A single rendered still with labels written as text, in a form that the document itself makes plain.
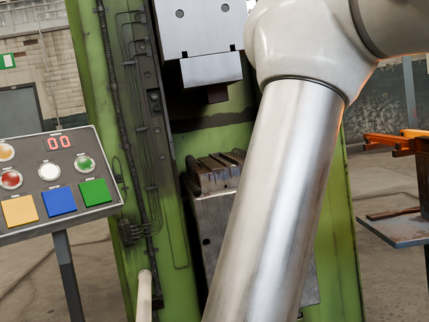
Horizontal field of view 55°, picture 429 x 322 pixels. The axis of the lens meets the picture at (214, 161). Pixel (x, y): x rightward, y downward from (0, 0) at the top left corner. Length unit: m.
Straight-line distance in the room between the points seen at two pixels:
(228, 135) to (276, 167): 1.42
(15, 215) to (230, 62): 0.79
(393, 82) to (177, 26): 6.87
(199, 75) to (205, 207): 0.43
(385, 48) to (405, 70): 7.65
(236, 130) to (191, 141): 0.21
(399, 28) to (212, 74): 0.96
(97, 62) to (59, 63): 6.24
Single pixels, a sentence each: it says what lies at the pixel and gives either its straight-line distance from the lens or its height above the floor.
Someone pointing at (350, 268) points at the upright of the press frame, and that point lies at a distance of 1.80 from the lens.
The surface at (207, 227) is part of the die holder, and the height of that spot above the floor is 0.81.
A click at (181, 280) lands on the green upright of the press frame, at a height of 0.57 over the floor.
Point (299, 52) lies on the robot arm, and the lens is 0.48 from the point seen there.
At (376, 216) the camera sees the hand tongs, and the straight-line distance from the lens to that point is 1.46.
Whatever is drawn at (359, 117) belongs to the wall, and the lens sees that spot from 7.80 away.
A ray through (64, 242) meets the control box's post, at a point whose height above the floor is 0.87.
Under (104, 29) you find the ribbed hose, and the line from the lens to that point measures 1.51.
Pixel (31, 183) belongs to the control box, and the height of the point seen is 1.07.
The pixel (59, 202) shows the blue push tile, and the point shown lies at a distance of 1.19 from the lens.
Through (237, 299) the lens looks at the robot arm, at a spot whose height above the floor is 1.00.
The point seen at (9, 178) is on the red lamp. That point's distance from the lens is 1.22.
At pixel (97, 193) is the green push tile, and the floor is 1.00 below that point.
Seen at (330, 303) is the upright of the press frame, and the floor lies 0.35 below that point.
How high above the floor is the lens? 1.19
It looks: 7 degrees down
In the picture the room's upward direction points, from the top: 9 degrees counter-clockwise
